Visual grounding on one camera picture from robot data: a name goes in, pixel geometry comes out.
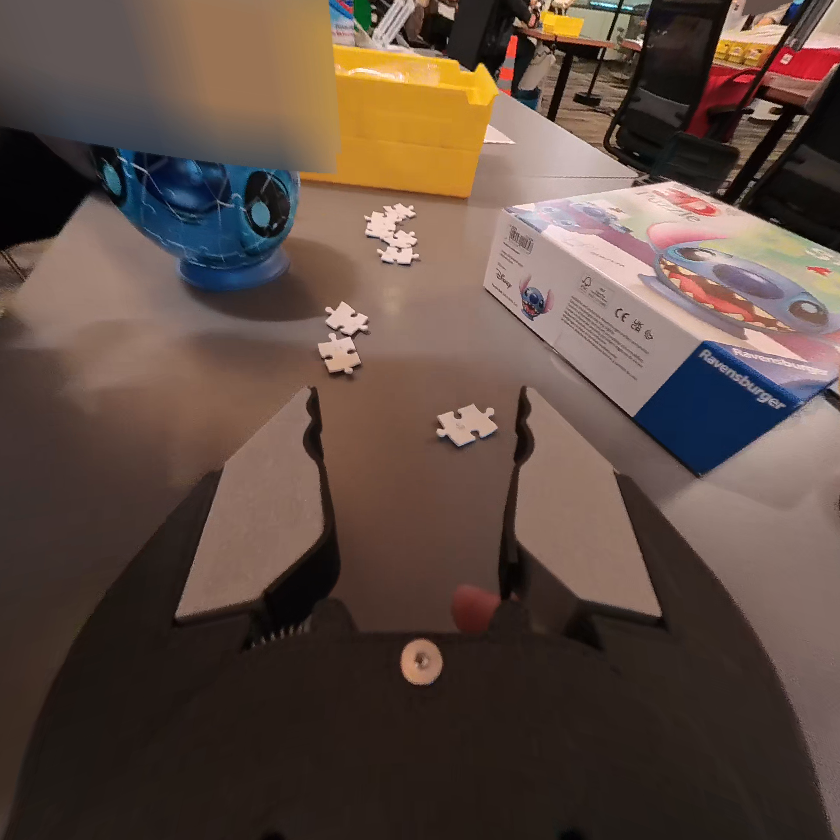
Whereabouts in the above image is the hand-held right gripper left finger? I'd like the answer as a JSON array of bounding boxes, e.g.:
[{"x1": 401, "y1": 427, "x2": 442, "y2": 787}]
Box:
[{"x1": 172, "y1": 386, "x2": 342, "y2": 641}]

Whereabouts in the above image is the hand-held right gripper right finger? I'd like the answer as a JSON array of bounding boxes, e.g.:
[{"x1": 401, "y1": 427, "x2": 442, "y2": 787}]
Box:
[{"x1": 497, "y1": 386, "x2": 664, "y2": 637}]

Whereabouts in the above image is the white puzzle piece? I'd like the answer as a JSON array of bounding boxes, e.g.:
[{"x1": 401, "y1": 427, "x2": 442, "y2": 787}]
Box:
[
  {"x1": 435, "y1": 403, "x2": 499, "y2": 448},
  {"x1": 317, "y1": 333, "x2": 364, "y2": 376},
  {"x1": 324, "y1": 301, "x2": 370, "y2": 337}
]

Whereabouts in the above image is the blue puzzle ball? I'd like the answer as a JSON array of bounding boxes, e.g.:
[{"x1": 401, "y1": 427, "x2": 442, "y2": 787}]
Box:
[{"x1": 92, "y1": 147, "x2": 301, "y2": 269}]

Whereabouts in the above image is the printed puzzle box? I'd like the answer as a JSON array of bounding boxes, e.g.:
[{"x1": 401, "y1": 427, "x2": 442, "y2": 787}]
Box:
[{"x1": 483, "y1": 182, "x2": 840, "y2": 477}]

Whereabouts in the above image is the pile of white puzzle pieces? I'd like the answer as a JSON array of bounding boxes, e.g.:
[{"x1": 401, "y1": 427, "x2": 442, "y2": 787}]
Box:
[{"x1": 363, "y1": 202, "x2": 422, "y2": 267}]

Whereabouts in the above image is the person's right hand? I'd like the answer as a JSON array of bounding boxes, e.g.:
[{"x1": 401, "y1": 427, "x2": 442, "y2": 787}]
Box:
[{"x1": 451, "y1": 584, "x2": 502, "y2": 635}]

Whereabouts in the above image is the wooden table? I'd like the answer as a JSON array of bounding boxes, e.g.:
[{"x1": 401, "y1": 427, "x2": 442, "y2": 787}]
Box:
[{"x1": 515, "y1": 25, "x2": 622, "y2": 123}]

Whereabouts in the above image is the black mesh office chair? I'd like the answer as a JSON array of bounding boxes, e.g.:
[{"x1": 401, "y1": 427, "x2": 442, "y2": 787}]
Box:
[{"x1": 602, "y1": 0, "x2": 744, "y2": 195}]

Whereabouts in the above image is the row of yellow bins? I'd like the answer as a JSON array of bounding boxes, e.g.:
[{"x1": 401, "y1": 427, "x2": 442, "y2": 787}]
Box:
[{"x1": 713, "y1": 37, "x2": 786, "y2": 68}]

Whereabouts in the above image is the white plastic rack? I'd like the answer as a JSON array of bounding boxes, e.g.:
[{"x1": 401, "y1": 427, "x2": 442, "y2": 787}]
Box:
[{"x1": 369, "y1": 0, "x2": 422, "y2": 51}]

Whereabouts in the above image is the red table cloth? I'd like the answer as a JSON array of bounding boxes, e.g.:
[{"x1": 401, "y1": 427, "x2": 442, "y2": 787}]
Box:
[{"x1": 688, "y1": 45, "x2": 840, "y2": 140}]

